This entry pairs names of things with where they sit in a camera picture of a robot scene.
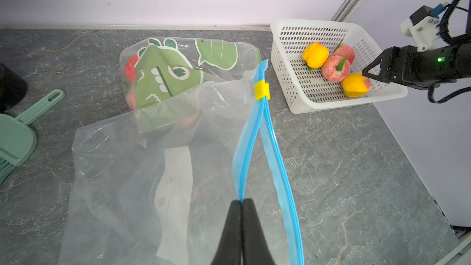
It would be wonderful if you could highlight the green printed zip-top bag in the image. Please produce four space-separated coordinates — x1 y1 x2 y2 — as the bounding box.
119 37 262 133

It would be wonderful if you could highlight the yellow mango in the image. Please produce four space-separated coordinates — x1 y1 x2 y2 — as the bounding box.
302 42 329 70

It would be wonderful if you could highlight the black glossy vase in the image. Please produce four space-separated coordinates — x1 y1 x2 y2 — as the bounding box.
0 63 28 113

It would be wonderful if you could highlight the pink peach back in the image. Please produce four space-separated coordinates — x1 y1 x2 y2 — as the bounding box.
322 56 351 82

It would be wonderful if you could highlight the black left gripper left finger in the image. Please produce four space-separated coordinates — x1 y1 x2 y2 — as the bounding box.
211 200 242 265

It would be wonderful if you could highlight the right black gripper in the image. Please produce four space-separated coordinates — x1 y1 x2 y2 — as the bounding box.
362 42 471 90

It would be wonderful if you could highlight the yellow lemon fruit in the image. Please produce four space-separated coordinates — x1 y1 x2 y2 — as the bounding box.
341 73 372 98

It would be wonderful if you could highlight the pink peach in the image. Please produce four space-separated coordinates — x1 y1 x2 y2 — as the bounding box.
331 42 356 64
125 55 139 81
322 56 351 82

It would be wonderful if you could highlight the clear blue-zipper bag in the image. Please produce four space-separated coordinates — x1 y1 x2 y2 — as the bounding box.
58 61 304 265

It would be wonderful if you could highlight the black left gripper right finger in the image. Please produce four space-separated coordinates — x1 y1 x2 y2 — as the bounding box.
242 198 275 265

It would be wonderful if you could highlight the green hand brush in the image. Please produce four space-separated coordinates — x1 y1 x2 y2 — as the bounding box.
1 89 65 182

